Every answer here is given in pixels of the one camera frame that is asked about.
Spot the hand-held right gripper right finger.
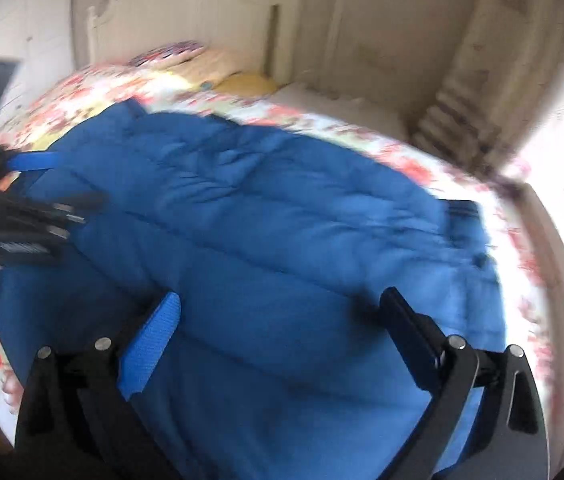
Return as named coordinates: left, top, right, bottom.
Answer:
left=378, top=287, right=549, bottom=480

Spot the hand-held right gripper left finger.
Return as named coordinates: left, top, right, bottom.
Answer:
left=14, top=291, right=183, bottom=480

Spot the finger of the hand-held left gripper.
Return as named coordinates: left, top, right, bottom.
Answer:
left=0, top=191, right=110, bottom=240
left=0, top=146, right=63, bottom=182

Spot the blue puffer jacket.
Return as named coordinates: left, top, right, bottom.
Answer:
left=0, top=100, right=509, bottom=480

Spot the floral bed sheet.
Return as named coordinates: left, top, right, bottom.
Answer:
left=0, top=62, right=563, bottom=413

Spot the white wardrobe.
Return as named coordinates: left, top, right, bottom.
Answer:
left=0, top=0, right=78, bottom=126

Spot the embroidered floral pillow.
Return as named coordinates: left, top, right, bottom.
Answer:
left=126, top=40, right=209, bottom=69

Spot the peach patterned pillow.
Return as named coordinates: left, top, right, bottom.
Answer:
left=177, top=49, right=243, bottom=92

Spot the white wooden headboard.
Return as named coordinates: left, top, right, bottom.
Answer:
left=86, top=0, right=303, bottom=92

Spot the yellow pillow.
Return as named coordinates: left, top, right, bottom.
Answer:
left=212, top=74, right=279, bottom=99

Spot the white nightstand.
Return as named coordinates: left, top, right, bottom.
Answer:
left=269, top=82, right=409, bottom=137

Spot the striped printed curtain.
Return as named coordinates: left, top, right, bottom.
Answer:
left=411, top=0, right=564, bottom=187

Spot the silver pole desk lamp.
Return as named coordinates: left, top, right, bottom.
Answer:
left=324, top=0, right=349, bottom=92

